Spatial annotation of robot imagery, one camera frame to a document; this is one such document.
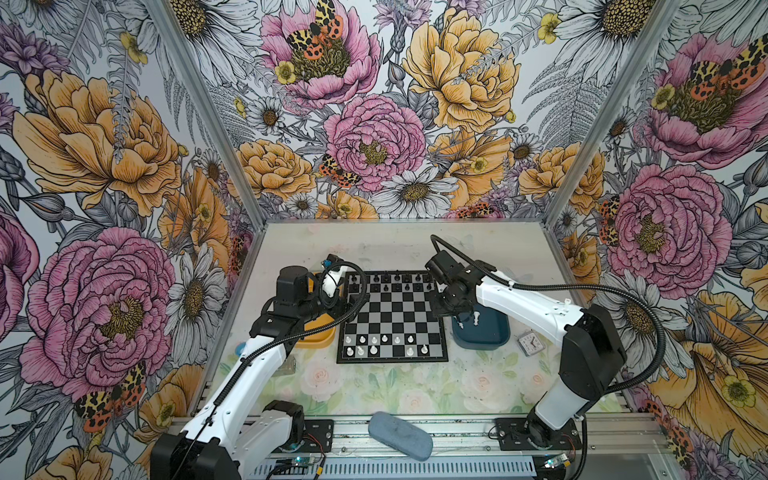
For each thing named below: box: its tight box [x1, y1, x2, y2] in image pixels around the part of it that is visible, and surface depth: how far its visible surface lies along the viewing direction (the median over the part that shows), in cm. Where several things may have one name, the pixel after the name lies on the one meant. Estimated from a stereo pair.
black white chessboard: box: [336, 270, 448, 364], surface depth 91 cm
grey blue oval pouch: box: [368, 411, 433, 462], surface depth 73 cm
